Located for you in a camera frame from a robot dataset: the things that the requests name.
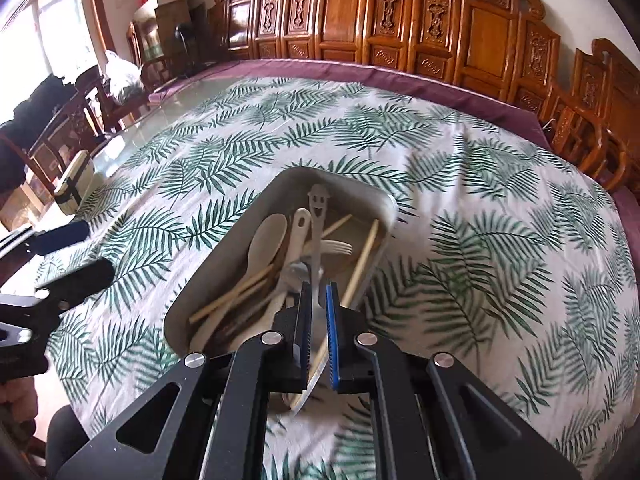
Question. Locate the beige spoon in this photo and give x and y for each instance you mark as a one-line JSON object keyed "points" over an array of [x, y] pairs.
{"points": [[270, 240]]}

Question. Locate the carved wooden armchair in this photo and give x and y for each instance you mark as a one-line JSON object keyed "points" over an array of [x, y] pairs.
{"points": [[612, 95]]}

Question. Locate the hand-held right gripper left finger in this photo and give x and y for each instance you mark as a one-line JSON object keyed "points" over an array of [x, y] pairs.
{"points": [[302, 340]]}

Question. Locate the white plastic bag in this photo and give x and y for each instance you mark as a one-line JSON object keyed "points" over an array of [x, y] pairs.
{"points": [[122, 77]]}

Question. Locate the person's left hand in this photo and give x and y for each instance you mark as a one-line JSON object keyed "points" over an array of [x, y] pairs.
{"points": [[20, 402]]}

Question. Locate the carved wooden sofa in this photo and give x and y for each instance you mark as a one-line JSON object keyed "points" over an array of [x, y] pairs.
{"points": [[400, 25]]}

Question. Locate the white rectangular container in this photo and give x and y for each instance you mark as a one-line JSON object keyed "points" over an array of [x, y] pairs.
{"points": [[340, 195]]}

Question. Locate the wooden framed glass door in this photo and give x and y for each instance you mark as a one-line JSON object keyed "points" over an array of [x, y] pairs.
{"points": [[45, 35]]}

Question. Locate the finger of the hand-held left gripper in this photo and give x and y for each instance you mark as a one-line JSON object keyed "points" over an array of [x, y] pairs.
{"points": [[80, 280], [62, 237]]}

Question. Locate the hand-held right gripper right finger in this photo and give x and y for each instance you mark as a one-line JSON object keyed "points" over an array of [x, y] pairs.
{"points": [[333, 340]]}

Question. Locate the leaf print tablecloth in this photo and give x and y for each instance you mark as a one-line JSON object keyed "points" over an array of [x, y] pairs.
{"points": [[475, 260]]}

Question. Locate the carved wooden chair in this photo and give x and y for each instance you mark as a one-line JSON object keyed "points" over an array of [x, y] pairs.
{"points": [[70, 130]]}

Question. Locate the person's dark clothing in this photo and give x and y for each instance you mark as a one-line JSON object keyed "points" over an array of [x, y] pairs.
{"points": [[70, 435]]}

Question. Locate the purple armchair cushion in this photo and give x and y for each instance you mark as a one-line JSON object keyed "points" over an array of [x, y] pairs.
{"points": [[631, 222]]}

